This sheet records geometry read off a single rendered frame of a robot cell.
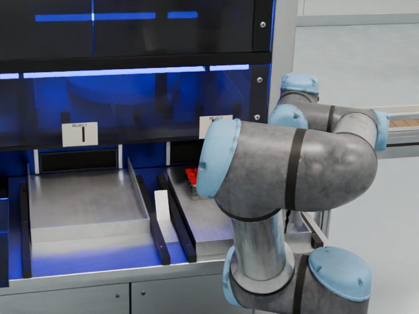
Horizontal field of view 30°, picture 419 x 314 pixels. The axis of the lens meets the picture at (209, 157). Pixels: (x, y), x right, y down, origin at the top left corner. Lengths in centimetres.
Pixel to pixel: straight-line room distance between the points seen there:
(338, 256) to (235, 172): 45
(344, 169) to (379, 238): 257
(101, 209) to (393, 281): 174
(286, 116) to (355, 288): 33
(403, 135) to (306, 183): 128
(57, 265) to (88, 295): 50
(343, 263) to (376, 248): 210
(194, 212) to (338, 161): 84
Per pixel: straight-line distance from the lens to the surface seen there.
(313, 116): 145
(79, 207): 188
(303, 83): 154
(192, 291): 220
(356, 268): 144
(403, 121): 238
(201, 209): 187
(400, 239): 365
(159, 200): 182
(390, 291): 327
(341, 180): 106
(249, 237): 123
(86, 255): 169
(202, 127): 197
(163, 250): 167
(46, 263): 168
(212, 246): 168
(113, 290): 215
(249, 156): 106
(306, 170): 105
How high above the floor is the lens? 177
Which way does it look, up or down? 24 degrees down
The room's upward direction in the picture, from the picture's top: 2 degrees clockwise
